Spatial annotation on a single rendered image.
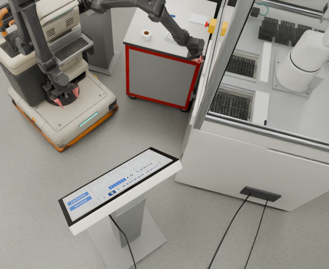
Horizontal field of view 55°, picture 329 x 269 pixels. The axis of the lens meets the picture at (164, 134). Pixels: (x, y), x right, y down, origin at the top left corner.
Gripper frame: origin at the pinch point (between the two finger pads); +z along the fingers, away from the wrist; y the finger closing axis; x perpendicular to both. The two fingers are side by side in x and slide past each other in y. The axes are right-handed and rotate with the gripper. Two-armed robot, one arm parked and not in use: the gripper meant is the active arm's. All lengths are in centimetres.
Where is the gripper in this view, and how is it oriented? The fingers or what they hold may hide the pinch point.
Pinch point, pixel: (200, 61)
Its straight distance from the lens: 206.9
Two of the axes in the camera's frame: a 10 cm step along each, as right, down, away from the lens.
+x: 2.3, -8.7, 4.4
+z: 4.9, 5.0, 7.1
